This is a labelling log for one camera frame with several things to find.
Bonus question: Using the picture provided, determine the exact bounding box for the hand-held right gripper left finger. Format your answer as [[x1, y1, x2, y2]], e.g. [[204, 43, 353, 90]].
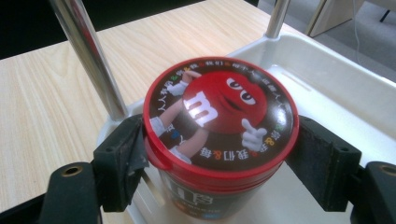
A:
[[39, 113, 150, 224]]

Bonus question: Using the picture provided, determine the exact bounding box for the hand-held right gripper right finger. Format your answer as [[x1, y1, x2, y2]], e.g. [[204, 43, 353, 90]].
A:
[[284, 115, 396, 224]]

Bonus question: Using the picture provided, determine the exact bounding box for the white two-tier cart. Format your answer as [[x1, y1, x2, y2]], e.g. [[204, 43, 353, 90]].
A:
[[49, 0, 396, 224]]

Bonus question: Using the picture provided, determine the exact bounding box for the red-lidded candy can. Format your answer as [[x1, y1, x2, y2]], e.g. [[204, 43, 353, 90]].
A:
[[142, 55, 301, 222]]

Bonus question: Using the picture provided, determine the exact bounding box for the light wooden cabinet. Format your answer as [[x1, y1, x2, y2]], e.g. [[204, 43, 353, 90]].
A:
[[304, 0, 370, 39]]

